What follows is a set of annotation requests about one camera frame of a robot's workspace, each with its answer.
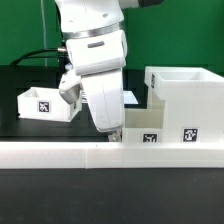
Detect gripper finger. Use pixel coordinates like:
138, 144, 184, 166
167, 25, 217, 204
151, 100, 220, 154
108, 130, 122, 142

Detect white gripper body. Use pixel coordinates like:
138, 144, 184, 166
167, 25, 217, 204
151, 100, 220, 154
66, 30, 127, 132

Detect white front drawer box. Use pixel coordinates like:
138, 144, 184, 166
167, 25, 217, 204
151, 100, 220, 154
122, 109, 163, 143

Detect white drawer box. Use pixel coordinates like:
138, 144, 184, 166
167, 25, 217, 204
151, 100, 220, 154
122, 109, 163, 143
17, 87, 82, 122

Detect white drawer cabinet frame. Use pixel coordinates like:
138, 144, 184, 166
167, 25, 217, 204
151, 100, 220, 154
145, 66, 224, 143

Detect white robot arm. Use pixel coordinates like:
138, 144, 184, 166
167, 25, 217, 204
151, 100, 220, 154
54, 0, 164, 142

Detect white rear drawer box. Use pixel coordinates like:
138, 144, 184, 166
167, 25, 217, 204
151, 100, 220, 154
17, 87, 82, 122

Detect paper sheet with markers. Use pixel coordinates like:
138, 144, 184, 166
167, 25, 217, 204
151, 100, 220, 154
82, 90, 138, 105

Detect white L-shaped fence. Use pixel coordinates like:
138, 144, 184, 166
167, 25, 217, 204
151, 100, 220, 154
0, 142, 224, 169

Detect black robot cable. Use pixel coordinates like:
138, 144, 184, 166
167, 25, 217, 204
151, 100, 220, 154
9, 46, 69, 67

